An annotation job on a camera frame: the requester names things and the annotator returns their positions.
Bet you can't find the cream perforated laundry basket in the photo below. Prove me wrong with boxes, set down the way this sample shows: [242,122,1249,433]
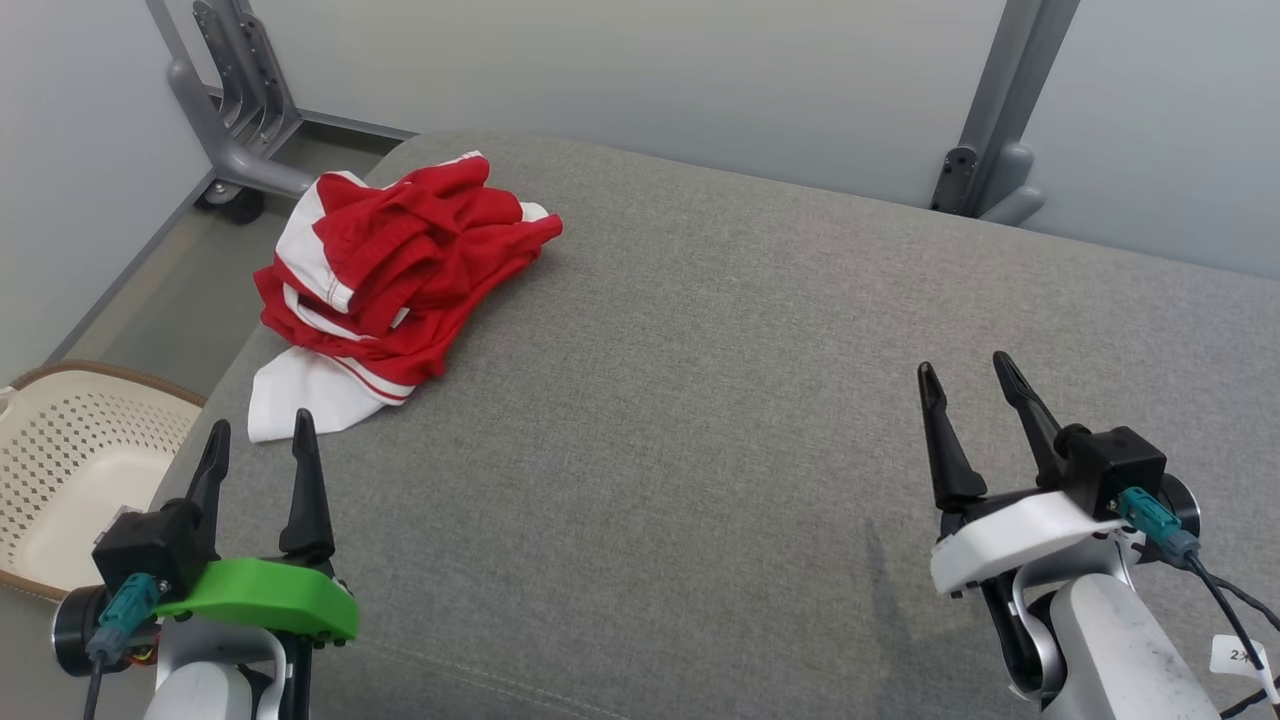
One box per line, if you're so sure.
[0,360,207,603]

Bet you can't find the white cable label tag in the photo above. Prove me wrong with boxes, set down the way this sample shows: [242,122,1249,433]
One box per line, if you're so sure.
[1209,634,1277,693]

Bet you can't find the teal plug left camera cable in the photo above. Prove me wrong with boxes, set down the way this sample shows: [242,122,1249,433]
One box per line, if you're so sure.
[82,573,161,720]

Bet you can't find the red shorts with white stripe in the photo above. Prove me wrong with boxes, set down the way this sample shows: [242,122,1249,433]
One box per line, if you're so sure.
[275,150,564,339]

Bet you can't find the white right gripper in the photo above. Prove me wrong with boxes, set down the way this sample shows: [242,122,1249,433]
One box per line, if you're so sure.
[917,351,1133,598]

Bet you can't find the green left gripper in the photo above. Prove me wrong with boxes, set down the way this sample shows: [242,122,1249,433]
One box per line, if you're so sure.
[155,408,359,649]

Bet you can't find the grey metal floor rail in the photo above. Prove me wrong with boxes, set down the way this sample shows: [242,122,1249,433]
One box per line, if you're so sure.
[205,86,417,142]

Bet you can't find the grey metal frame leg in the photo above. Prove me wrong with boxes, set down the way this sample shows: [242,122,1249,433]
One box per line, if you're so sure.
[145,0,321,198]

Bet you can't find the teal plug right camera cable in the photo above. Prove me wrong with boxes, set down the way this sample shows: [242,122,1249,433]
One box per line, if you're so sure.
[1118,487,1280,706]

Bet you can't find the grey metal frame post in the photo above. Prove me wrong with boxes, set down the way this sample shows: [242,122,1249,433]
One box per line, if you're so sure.
[930,0,1083,227]

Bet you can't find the black caster wheel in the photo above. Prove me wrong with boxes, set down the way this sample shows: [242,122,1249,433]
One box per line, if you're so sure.
[195,180,267,224]

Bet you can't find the red basketball jersey white sleeves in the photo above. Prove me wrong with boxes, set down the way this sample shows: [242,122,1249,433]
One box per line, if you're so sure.
[247,262,471,443]

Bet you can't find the teal plug camera cable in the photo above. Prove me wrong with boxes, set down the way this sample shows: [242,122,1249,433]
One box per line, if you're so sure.
[82,573,161,720]
[1118,487,1280,706]

